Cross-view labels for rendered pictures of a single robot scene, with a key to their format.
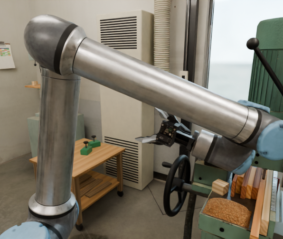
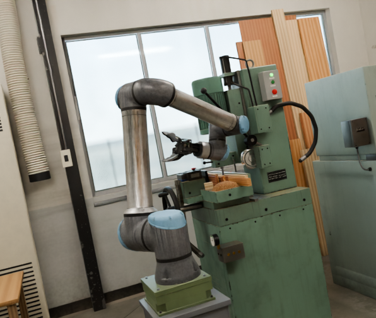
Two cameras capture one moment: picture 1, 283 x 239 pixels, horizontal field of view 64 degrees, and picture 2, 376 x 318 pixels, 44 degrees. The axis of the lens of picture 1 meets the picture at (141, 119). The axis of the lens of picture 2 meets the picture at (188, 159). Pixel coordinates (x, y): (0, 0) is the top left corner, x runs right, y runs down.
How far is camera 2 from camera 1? 1.88 m
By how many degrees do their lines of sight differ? 50
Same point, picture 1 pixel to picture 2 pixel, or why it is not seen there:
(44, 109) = (139, 135)
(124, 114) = not seen: outside the picture
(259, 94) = not seen: hidden behind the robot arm
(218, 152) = (214, 147)
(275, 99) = not seen: hidden behind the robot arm
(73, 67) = (175, 100)
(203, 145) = (206, 146)
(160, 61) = (33, 142)
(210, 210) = (219, 188)
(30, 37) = (156, 88)
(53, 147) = (147, 160)
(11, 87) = not seen: outside the picture
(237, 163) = (224, 151)
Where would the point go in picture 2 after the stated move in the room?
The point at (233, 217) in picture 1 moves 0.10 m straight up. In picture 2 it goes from (231, 184) to (228, 165)
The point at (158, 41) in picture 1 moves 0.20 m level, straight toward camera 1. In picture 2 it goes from (26, 118) to (39, 114)
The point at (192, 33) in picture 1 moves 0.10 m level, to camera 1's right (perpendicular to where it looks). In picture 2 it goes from (63, 106) to (74, 105)
